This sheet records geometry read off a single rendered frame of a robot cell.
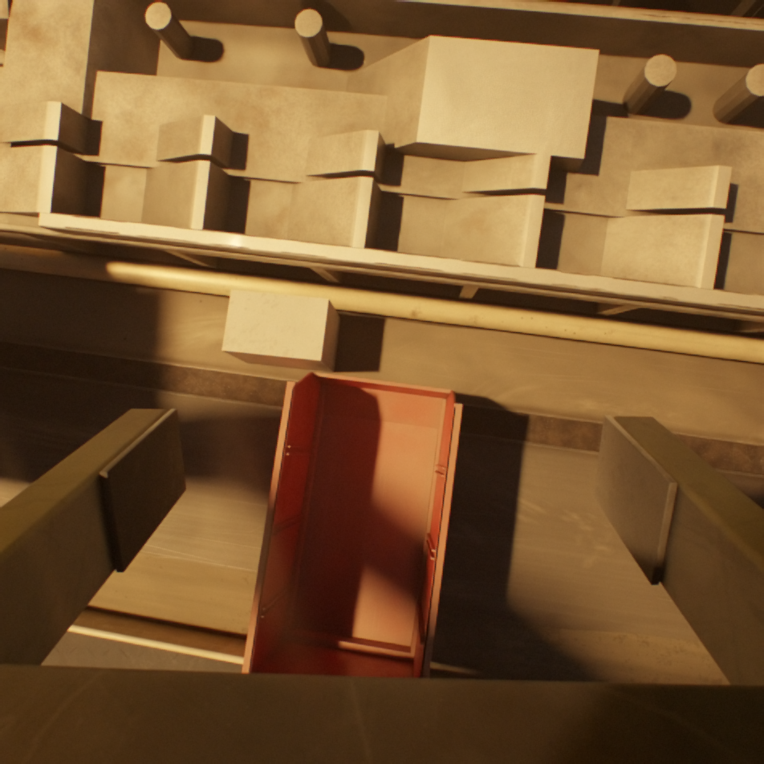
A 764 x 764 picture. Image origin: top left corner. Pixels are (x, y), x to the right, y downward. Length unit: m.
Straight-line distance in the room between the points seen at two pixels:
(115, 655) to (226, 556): 0.61
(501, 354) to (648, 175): 0.27
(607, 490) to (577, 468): 0.60
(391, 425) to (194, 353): 0.29
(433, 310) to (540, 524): 0.31
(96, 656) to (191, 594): 0.58
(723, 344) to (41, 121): 0.83
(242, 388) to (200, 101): 0.35
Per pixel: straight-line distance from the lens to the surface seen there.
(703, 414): 0.82
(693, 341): 0.79
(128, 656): 1.35
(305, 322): 0.67
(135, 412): 0.17
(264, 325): 0.68
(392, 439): 0.73
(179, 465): 0.17
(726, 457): 0.84
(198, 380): 0.81
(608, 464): 0.16
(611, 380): 0.78
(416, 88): 0.63
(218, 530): 0.79
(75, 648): 1.39
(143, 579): 0.84
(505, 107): 0.62
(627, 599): 0.80
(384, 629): 0.77
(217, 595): 0.80
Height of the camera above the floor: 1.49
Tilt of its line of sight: 82 degrees down
